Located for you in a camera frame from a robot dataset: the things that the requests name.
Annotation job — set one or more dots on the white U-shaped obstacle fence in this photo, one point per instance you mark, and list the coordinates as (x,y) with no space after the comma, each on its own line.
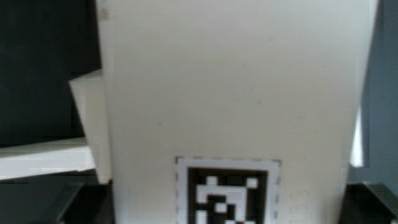
(44,158)

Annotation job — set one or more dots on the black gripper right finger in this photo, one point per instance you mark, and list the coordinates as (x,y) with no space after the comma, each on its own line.
(369,204)

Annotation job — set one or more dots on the white cabinet top box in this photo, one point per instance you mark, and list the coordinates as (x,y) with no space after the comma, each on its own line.
(225,93)

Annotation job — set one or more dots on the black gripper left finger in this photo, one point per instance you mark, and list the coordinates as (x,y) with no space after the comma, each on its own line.
(83,205)

